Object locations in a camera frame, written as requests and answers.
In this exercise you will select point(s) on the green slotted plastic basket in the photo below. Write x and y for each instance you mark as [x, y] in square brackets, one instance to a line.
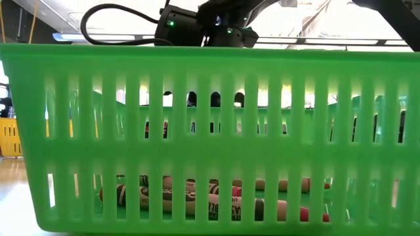
[210, 60]

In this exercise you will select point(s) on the red and white markers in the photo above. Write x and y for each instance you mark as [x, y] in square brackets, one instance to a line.
[213, 206]

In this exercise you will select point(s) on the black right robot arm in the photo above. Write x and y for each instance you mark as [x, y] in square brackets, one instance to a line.
[400, 23]

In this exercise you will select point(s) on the yellow slotted plastic basket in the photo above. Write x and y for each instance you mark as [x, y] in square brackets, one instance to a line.
[10, 137]

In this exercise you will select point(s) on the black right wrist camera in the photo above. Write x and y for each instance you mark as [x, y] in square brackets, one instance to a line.
[180, 29]

